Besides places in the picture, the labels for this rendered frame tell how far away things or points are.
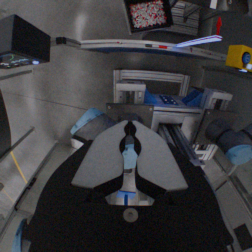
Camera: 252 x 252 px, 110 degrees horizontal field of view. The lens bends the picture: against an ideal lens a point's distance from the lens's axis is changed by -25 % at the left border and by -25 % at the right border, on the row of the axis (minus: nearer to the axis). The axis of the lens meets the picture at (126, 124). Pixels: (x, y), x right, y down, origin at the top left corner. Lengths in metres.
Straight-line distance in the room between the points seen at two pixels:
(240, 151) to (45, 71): 2.06
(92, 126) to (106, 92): 1.28
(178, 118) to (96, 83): 1.19
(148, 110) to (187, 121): 0.29
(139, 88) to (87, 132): 0.32
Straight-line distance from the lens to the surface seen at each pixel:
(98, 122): 0.36
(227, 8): 0.50
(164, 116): 0.69
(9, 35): 0.45
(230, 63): 0.70
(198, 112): 0.76
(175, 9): 1.65
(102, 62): 1.57
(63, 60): 1.75
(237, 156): 0.61
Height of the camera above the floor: 1.54
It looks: 60 degrees down
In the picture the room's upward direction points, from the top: 177 degrees counter-clockwise
